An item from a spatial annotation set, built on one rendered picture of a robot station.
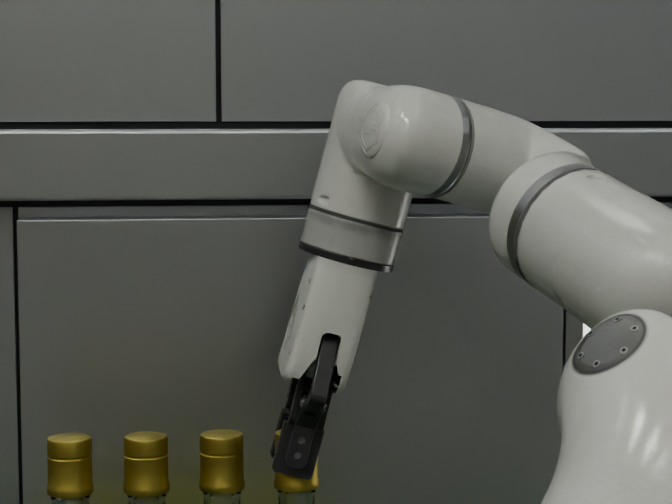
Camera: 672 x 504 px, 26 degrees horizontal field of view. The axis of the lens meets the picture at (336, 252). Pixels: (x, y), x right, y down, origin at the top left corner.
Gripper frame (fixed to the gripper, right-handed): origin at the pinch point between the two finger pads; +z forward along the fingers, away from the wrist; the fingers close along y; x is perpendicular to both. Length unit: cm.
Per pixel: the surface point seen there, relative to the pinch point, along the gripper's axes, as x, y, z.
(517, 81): 12.3, -15.3, -32.6
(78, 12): -25.8, -14.4, -28.4
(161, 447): -10.1, 1.5, 2.4
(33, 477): -19.8, -11.4, 10.7
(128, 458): -12.3, 1.5, 3.9
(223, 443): -5.6, 1.8, 0.9
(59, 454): -17.5, 2.0, 4.7
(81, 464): -15.7, 1.8, 5.1
